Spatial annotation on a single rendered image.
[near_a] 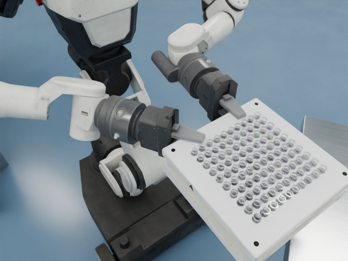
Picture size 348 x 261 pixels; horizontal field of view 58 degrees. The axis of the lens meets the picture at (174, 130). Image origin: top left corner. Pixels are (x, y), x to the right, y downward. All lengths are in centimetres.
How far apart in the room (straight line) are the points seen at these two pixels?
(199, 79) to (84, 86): 25
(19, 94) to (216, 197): 42
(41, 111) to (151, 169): 53
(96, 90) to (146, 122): 13
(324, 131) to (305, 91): 158
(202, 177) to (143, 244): 93
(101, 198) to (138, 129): 102
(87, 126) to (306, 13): 305
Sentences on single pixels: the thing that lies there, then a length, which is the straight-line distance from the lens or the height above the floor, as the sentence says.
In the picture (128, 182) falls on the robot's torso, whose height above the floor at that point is 60.
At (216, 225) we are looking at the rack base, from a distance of 56.
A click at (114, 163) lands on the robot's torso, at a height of 30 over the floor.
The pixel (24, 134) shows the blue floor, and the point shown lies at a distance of 225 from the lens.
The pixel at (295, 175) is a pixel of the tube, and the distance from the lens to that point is 58.
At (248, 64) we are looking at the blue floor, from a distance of 265.
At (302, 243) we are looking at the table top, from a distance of 74.
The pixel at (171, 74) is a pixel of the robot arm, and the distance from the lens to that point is 75.
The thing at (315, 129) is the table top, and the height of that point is 89.
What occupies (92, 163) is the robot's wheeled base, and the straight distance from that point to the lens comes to 171.
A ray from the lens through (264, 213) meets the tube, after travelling 52.
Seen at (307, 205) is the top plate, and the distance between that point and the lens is 56.
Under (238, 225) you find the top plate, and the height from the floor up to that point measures 107.
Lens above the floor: 153
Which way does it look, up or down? 48 degrees down
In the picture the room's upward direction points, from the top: straight up
